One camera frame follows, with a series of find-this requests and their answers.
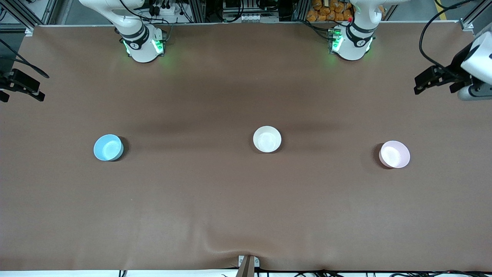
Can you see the light blue bowl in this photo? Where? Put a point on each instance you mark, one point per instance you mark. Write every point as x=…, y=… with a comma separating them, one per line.
x=107, y=148

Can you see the pink bowl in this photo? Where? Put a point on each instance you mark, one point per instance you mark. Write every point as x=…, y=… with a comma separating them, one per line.
x=394, y=154

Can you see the white power strip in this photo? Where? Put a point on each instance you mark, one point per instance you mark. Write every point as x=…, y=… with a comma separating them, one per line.
x=167, y=9

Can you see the silver aluminium frame post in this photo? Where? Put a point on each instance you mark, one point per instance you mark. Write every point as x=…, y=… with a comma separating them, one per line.
x=300, y=9
x=198, y=9

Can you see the white bowl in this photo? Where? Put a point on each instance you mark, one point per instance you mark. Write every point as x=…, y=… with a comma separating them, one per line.
x=267, y=139

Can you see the white connector block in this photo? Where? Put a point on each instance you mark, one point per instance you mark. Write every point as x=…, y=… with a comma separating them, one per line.
x=251, y=17

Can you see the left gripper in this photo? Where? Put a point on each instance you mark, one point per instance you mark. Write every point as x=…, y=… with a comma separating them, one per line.
x=458, y=62

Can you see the silver table corner bracket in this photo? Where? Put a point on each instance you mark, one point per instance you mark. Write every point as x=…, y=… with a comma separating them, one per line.
x=29, y=31
x=466, y=25

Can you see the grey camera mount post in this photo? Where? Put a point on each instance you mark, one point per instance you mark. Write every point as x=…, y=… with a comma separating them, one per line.
x=246, y=267

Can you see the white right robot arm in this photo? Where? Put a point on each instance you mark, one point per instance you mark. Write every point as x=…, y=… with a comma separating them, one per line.
x=140, y=46

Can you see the brown table cover mat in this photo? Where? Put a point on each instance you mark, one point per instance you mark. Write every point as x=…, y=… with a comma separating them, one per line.
x=246, y=200

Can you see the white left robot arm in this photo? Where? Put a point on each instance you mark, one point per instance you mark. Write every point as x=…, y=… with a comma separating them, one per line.
x=351, y=48

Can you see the orange snack packets pile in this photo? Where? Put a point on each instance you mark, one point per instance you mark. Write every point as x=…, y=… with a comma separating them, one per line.
x=326, y=13

